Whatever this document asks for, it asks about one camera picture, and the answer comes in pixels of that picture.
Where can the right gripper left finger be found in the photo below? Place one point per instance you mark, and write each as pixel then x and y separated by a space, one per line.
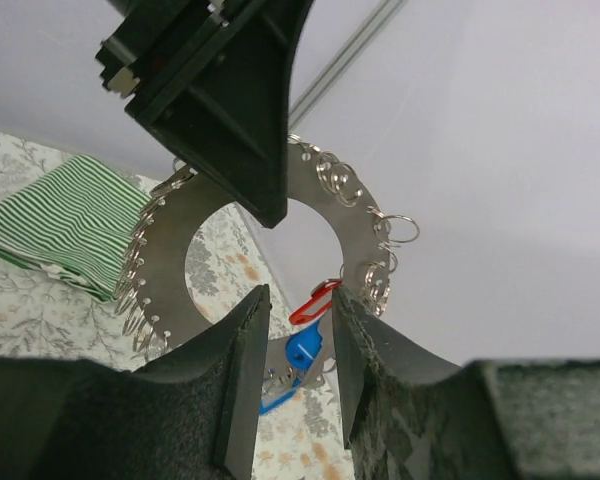
pixel 189 414

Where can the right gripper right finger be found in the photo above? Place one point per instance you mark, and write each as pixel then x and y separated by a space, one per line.
pixel 409 414

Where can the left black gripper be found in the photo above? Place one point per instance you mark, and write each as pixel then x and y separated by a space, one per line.
pixel 213 85

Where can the blue key tag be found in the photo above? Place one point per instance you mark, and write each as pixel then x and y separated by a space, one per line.
pixel 277 388
pixel 302 348

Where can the metal key ring disc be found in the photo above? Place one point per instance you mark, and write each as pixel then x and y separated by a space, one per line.
pixel 152 287

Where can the red key tag with key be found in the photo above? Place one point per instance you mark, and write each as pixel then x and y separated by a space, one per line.
pixel 318 303

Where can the green striped cloth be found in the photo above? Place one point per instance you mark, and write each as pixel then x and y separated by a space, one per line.
pixel 73 224

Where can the left aluminium frame post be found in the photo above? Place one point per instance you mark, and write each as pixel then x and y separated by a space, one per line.
pixel 335 34

